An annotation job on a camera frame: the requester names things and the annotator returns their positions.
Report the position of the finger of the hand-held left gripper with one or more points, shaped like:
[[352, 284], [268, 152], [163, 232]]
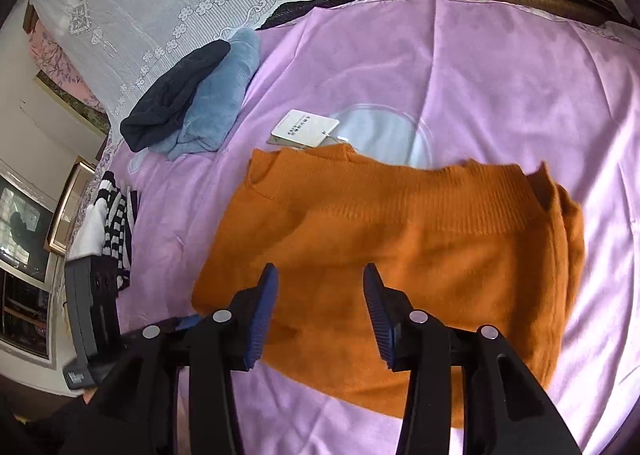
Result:
[[189, 321]]

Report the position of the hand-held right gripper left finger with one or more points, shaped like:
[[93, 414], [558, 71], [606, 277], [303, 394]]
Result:
[[257, 325]]

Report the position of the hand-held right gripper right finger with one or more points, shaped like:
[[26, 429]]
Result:
[[381, 322]]

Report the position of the orange knitted cardigan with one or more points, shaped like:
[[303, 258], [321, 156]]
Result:
[[400, 260]]

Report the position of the person's left forearm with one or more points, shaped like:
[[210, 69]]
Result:
[[45, 430]]

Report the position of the black white striped garment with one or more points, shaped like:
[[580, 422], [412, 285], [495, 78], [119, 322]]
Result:
[[117, 225]]

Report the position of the small framed picture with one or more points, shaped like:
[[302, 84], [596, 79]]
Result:
[[70, 205]]

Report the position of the white paper hang tag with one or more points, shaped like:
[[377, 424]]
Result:
[[305, 127]]

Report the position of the light blue fleece cloth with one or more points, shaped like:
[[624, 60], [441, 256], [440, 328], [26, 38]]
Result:
[[220, 100]]

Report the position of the dark navy cloth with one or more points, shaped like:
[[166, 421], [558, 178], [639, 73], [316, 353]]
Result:
[[170, 95]]

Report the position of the pink blanket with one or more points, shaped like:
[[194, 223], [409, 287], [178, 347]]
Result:
[[450, 85]]

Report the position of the pink floral bedding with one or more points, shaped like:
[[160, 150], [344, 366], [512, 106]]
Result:
[[55, 60]]

